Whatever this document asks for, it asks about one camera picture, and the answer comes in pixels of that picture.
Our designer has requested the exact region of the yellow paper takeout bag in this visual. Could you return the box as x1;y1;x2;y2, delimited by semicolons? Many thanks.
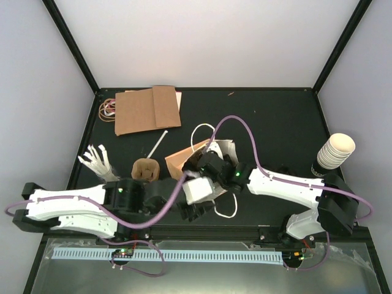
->
164;123;239;219

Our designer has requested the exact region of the white straw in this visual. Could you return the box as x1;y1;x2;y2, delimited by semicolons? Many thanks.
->
146;130;168;159

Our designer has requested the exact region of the cardboard cup carrier stack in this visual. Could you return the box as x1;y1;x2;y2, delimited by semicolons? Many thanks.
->
131;158;160;182

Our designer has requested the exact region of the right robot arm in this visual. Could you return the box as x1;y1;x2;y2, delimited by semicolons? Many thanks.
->
197;151;359;247

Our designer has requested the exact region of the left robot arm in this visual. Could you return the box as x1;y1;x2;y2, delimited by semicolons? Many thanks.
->
6;178;213;244

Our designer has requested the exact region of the brown flat paper bag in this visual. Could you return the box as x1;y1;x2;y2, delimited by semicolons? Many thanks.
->
99;86;181;136

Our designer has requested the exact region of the cup of wrapped straws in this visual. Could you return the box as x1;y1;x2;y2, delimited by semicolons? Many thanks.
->
78;145;120;183

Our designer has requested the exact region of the stack of paper cups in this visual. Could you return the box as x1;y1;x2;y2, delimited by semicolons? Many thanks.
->
311;133;356;178

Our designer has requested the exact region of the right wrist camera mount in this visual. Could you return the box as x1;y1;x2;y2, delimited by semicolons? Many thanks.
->
206;141;223;159

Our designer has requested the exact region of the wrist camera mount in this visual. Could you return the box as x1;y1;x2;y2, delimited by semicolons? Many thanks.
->
183;177;216;205
206;141;223;159

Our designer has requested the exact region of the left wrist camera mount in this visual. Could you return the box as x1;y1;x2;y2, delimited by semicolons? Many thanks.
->
183;177;216;205

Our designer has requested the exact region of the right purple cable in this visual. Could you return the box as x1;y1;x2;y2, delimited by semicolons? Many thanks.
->
208;115;375;221

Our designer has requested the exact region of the white slotted cable duct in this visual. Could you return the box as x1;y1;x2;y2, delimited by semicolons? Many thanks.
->
51;247;283;265

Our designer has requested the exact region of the black frame post right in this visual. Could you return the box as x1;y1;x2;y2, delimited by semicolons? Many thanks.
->
312;0;372;94

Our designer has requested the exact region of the black frame post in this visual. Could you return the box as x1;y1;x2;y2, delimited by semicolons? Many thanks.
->
312;0;372;94
42;0;100;94

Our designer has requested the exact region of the black frame post left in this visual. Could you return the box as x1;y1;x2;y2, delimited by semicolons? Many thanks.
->
42;0;100;94

